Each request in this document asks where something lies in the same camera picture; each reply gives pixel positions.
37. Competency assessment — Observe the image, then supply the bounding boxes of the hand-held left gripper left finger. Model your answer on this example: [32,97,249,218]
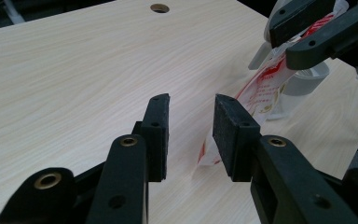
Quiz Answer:
[86,92,172,224]

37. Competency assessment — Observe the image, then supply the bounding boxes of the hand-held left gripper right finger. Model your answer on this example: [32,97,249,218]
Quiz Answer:
[212,93,358,224]

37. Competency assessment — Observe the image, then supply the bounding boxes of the red and white refill pouch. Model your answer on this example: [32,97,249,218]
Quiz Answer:
[197,0,351,167]

